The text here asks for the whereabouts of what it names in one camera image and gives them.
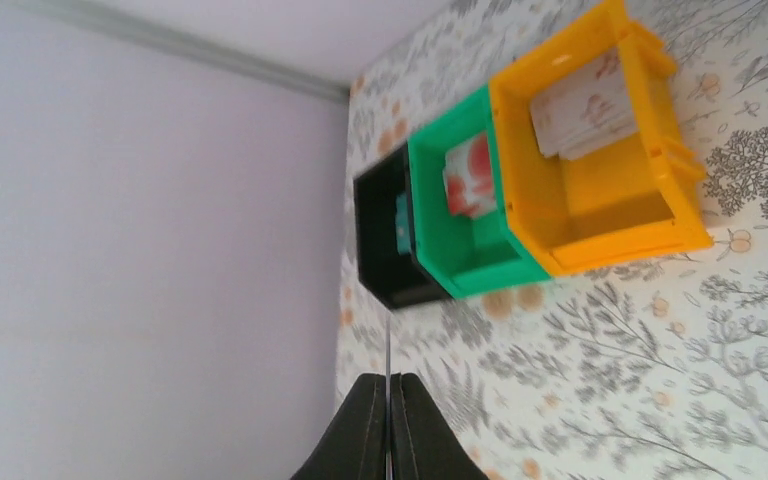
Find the floral tablecloth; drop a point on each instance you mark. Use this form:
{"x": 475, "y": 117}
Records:
{"x": 654, "y": 369}

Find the yellow storage bin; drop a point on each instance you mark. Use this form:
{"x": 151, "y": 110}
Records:
{"x": 632, "y": 199}

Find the green storage bin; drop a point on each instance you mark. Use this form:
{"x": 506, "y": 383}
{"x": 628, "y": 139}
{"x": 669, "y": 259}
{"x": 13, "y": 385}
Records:
{"x": 466, "y": 256}

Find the white floral card stack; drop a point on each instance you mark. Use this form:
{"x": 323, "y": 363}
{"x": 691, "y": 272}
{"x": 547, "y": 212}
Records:
{"x": 584, "y": 111}

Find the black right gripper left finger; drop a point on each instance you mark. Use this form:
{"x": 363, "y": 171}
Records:
{"x": 353, "y": 446}

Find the black storage bin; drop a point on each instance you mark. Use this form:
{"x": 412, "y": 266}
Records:
{"x": 396, "y": 281}

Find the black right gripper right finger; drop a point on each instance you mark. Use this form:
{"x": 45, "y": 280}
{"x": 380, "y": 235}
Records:
{"x": 423, "y": 446}

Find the red white card stack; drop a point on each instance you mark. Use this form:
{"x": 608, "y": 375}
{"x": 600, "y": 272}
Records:
{"x": 468, "y": 178}

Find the teal card stack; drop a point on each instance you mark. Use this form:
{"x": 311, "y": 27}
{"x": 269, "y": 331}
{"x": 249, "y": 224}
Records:
{"x": 403, "y": 221}

